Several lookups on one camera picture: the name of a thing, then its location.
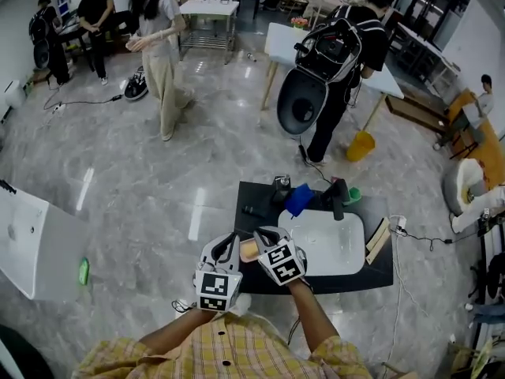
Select black floor cable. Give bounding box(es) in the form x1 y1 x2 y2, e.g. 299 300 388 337
42 92 124 114

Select white long table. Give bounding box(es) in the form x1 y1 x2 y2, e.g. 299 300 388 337
388 21 461 94

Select person's left forearm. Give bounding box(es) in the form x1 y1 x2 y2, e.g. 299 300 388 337
137 308 220 355

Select beige wooden blocks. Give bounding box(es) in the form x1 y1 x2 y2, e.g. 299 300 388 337
365 216 391 266

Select white floor cable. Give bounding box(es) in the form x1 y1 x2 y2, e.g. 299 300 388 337
384 227 435 374

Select blue cloth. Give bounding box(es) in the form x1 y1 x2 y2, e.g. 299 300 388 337
283 182 316 217

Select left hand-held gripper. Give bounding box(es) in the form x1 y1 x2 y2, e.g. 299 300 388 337
192 232 244 313

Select black soap dispenser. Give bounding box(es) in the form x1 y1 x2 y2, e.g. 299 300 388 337
271 174 292 204

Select green bottle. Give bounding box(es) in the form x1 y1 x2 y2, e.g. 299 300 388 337
77 257 91 287

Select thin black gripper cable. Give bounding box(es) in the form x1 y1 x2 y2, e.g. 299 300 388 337
286 317 303 346
171 298 197 314

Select white sink basin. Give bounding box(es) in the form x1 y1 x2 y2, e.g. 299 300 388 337
277 208 366 278

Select yellow bucket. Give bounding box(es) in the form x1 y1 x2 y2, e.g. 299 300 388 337
346 130 376 163

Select yellow wooden counter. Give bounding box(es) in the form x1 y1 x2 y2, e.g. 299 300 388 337
447 88 505 191

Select yellow plaid shirt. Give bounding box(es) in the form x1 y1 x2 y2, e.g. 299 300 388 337
73 312 374 379

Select black metal rack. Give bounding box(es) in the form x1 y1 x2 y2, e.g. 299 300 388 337
469 215 505 304

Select white sink on metal stand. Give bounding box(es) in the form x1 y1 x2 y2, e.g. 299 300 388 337
179 0 241 65

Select white wooden-legged table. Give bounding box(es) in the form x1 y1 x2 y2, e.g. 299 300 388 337
264 21 406 122

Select black open backpack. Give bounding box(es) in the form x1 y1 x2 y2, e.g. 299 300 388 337
123 66 149 101

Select white pedestal sink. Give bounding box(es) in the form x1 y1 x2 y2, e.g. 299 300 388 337
0 179 90 303

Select person's white shoe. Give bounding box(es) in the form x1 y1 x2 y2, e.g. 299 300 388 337
230 293 253 315

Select person's right forearm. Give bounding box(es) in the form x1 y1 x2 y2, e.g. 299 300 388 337
286 278 341 355

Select black sink cabinet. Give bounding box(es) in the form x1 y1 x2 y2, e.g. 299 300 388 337
233 180 395 295

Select black power cable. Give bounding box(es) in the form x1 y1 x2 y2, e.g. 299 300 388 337
390 227 455 252

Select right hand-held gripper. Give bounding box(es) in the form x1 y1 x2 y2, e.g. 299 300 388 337
252 226 309 287

